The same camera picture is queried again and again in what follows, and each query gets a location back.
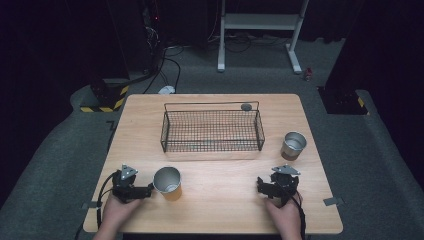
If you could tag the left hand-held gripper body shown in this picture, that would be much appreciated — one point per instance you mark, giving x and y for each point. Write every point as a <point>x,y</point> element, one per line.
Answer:
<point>124,186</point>

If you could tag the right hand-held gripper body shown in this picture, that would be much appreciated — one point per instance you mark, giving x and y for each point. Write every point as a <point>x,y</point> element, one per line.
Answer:
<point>286,183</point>

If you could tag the orange paper cup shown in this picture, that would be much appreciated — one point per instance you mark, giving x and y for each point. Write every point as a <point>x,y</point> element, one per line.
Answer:
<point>168,185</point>

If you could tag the plain steel cup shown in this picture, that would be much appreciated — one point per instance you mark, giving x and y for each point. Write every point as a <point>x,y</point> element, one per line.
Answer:
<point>292,146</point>

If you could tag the person's left hand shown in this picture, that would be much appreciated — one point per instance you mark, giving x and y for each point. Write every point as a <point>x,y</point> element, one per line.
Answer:
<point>116,211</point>

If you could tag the person's right hand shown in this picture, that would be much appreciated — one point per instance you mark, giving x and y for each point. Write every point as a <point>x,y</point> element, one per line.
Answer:
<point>285,216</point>

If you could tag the grey tape piece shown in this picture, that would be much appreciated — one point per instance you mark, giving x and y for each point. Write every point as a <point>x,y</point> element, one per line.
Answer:
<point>91,205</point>
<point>333,201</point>

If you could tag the grey round knob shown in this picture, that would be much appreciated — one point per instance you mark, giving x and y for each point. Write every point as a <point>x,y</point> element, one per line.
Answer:
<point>246,107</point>

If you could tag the black yellow striped base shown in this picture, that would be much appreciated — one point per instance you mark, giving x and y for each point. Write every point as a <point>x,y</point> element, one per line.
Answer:
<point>106,98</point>

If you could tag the black base with yellow mark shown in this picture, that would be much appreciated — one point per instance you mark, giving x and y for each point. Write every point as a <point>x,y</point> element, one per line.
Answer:
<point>343,101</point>

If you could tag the white power adapter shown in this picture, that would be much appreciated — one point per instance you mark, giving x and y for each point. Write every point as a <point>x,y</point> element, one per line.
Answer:
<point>166,89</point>

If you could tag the small red object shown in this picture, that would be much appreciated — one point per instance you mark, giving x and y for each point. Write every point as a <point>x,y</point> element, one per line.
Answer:
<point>308,74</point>

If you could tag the dark equipment tower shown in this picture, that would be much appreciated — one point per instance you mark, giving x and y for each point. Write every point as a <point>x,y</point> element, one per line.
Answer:
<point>151,36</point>

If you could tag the white metal stand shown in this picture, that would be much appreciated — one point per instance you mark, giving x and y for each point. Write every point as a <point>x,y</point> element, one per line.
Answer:
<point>260,21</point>

